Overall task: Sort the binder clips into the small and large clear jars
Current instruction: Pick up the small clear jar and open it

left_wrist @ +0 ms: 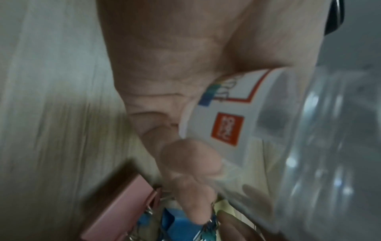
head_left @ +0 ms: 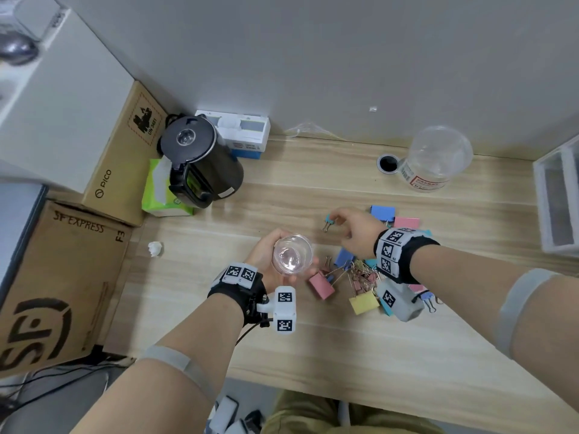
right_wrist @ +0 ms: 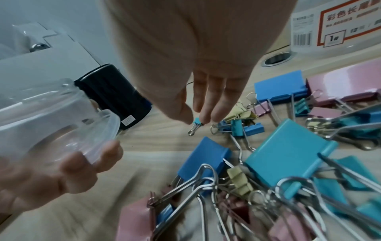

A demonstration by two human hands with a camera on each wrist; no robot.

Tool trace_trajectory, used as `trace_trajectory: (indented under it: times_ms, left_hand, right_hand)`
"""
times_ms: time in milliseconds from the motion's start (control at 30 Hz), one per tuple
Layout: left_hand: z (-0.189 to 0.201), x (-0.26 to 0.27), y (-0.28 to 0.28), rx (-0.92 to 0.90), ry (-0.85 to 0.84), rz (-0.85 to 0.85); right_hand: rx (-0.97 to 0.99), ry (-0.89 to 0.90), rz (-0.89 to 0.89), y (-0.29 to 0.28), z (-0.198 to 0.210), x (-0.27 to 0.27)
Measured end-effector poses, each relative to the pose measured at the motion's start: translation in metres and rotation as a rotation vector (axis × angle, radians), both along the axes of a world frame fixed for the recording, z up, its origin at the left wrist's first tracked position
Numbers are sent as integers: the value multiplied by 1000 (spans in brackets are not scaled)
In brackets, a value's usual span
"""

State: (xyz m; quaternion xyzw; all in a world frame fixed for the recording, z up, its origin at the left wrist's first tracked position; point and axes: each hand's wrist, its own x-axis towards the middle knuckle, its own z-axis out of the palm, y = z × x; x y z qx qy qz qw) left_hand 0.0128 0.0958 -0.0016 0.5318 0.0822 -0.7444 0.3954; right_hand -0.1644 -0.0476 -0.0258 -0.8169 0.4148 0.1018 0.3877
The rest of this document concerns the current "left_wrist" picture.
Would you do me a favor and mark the person's left hand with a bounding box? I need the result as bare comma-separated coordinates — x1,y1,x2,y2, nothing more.
95,0,339,224

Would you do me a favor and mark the small clear plastic jar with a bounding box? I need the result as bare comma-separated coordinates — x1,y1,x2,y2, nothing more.
178,63,381,241

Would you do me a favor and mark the pile of colourful binder clips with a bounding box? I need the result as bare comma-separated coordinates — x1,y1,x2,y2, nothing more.
79,173,263,241

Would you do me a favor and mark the black electric kettle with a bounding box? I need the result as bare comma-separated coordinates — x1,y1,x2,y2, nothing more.
324,0,346,36

